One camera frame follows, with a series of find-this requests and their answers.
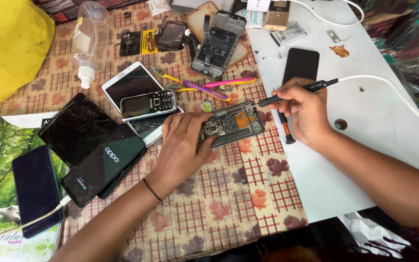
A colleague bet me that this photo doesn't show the person's right hand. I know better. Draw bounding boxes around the person's right hand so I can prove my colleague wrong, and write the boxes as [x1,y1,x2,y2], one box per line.
[269,77,336,150]

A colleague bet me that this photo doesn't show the person's left hand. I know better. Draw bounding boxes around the person's left hand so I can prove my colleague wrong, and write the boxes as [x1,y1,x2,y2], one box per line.
[145,111,217,199]

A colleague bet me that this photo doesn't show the black soldering iron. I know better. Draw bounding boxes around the black soldering iron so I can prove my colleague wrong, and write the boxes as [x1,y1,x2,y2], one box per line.
[245,78,339,110]

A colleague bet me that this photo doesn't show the phone with circuit board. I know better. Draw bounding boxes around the phone with circuit board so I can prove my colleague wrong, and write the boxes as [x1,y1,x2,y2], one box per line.
[198,101,266,150]

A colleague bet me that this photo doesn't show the orange and black screwdriver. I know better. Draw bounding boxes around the orange and black screwdriver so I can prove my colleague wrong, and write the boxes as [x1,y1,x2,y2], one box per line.
[277,111,297,145]

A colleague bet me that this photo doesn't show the black wrist band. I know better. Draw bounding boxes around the black wrist band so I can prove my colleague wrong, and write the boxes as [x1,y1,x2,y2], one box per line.
[143,178,163,202]

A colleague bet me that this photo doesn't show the plain black smartphone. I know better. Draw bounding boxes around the plain black smartphone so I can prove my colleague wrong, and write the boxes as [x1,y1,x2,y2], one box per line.
[282,48,320,88]

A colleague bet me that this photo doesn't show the grey keypad phone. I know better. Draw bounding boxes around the grey keypad phone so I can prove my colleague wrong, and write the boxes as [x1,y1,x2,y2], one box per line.
[120,89,179,123]

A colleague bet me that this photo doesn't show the floral checked tablecloth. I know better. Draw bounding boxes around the floral checked tablecloth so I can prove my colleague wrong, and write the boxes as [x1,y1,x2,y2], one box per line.
[0,0,309,262]

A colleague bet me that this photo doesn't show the purple and yellow toothbrush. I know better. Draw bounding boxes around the purple and yellow toothbrush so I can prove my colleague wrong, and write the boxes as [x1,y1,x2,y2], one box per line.
[152,67,231,102]

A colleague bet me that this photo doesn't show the orange torn scrap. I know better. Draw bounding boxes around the orange torn scrap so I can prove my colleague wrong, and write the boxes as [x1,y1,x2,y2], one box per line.
[328,44,350,58]

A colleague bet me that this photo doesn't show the black smartphone with lit screen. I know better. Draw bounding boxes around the black smartphone with lit screen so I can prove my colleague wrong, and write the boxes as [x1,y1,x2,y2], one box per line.
[60,123,147,209]

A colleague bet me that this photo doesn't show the white tablet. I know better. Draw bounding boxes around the white tablet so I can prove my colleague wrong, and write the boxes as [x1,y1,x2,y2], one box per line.
[101,61,185,147]

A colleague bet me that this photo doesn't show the grey phone battery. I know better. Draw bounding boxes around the grey phone battery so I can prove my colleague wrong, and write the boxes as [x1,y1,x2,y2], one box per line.
[269,21,307,47]

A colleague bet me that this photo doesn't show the pink and yellow toothbrush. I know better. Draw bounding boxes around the pink and yellow toothbrush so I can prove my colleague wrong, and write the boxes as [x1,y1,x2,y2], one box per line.
[167,77,258,92]

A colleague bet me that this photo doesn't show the cracked black tablet screen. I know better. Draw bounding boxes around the cracked black tablet screen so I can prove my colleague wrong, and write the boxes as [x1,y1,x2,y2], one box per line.
[37,92,119,169]

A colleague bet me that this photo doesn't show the gold keypad phone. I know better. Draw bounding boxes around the gold keypad phone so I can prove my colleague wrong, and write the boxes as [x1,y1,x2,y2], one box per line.
[264,0,291,32]

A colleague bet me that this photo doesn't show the white printed packet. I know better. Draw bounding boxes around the white printed packet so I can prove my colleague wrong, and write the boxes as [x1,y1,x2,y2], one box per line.
[236,9,265,30]

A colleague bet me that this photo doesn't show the opened phone with black battery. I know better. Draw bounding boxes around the opened phone with black battery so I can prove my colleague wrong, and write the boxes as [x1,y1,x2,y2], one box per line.
[191,10,247,79]

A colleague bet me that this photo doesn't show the black and yellow parts card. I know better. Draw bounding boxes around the black and yellow parts card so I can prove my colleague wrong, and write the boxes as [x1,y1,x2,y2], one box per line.
[119,29,159,57]

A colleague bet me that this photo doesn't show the small black phone screen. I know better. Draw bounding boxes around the small black phone screen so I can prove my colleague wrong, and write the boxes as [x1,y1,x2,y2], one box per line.
[153,20,188,52]

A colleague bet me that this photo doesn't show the heap of clear plastic packets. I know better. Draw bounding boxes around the heap of clear plastic packets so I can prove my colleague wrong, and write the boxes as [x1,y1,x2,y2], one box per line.
[362,0,419,129]

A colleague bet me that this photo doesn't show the person's patterned clothing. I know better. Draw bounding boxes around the person's patterned clothing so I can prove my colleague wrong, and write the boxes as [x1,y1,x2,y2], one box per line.
[187,207,419,262]

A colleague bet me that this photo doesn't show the clear spray bottle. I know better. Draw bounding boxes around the clear spray bottle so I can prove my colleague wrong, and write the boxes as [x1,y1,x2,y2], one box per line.
[72,1,112,89]

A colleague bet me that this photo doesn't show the dark blue smartphone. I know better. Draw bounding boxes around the dark blue smartphone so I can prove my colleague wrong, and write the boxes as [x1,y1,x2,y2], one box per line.
[11,144,65,239]

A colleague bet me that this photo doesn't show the white paper slip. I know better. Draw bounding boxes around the white paper slip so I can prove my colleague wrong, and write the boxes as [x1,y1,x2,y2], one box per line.
[146,0,171,16]

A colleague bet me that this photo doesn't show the dark flat device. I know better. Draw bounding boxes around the dark flat device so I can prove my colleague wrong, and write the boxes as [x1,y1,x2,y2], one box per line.
[168,0,240,14]

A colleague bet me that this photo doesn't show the yellow bag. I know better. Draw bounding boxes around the yellow bag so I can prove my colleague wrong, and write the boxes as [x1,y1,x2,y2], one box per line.
[0,0,56,119]

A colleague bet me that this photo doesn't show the white charger with cable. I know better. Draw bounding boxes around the white charger with cable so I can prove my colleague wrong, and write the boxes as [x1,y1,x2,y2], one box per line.
[246,0,365,28]

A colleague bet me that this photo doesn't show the white charging cable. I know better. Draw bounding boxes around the white charging cable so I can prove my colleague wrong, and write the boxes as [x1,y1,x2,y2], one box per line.
[0,195,73,241]

